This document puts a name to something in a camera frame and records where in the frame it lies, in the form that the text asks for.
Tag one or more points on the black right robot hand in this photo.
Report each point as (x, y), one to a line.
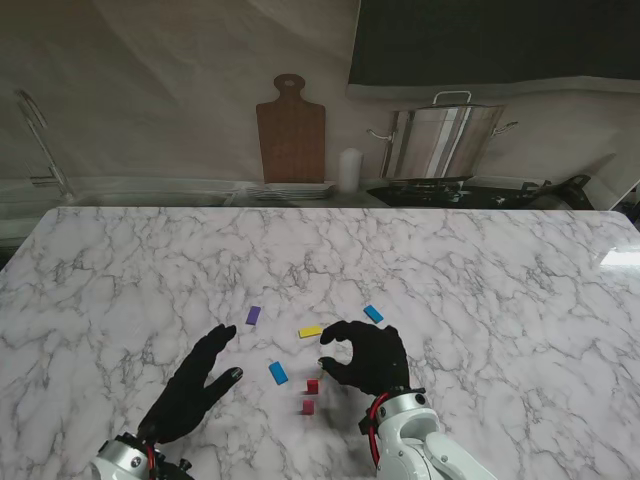
(380, 360)

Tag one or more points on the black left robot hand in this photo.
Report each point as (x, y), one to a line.
(186, 395)

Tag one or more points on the blue domino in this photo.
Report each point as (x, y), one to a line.
(373, 314)
(278, 373)

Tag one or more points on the red domino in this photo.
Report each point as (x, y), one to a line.
(312, 386)

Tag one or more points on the pink domino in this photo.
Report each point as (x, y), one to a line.
(308, 407)

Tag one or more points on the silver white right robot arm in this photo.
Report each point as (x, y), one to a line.
(415, 435)

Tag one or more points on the yellow domino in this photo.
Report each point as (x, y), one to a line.
(308, 332)

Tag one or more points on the purple domino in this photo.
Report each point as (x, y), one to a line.
(253, 315)

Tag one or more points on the black gas stove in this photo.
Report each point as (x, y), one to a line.
(425, 192)

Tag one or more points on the stack of white plates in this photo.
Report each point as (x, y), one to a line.
(292, 191)

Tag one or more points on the white candle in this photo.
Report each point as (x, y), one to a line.
(350, 170)

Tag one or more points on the steel sink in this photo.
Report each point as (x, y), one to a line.
(150, 199)

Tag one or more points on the large steel stock pot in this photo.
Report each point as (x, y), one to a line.
(440, 145)

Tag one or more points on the brown wooden cutting board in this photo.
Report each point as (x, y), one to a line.
(292, 140)

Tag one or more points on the black pan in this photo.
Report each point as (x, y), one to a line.
(565, 195)

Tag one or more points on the chrome faucet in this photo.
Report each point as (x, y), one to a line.
(55, 172)

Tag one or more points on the dark range hood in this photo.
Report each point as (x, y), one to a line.
(500, 40)

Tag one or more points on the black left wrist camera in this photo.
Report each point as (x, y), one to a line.
(175, 471)

